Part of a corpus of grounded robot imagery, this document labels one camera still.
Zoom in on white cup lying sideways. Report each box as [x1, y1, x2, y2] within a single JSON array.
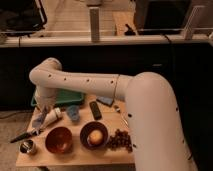
[[43, 108, 62, 127]]

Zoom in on metal spoon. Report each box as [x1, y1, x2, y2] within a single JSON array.
[[113, 105, 129, 127]]

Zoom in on black remote control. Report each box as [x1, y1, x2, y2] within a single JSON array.
[[89, 101, 102, 120]]

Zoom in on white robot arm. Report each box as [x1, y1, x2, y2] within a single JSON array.
[[29, 58, 198, 171]]

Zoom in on white vertical post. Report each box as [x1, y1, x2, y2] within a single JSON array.
[[89, 7, 100, 43]]

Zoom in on black clamp on shelf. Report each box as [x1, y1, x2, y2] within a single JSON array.
[[124, 24, 136, 36]]

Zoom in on black handled knife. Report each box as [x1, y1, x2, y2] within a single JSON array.
[[10, 129, 42, 143]]

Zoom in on small metal cup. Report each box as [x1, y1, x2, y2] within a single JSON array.
[[19, 140, 37, 155]]

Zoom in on wooden board table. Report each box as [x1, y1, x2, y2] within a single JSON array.
[[16, 95, 134, 167]]

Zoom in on orange red bowl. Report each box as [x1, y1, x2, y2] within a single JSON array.
[[45, 127, 73, 154]]

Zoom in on bunch of dark grapes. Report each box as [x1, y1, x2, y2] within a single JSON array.
[[107, 129, 132, 153]]

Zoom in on yellow orange fruit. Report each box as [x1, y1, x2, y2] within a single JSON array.
[[89, 130, 103, 145]]

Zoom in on dark maroon bowl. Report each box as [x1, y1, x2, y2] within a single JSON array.
[[80, 121, 108, 150]]

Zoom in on green plastic tray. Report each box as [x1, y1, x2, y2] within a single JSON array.
[[30, 88, 85, 108]]

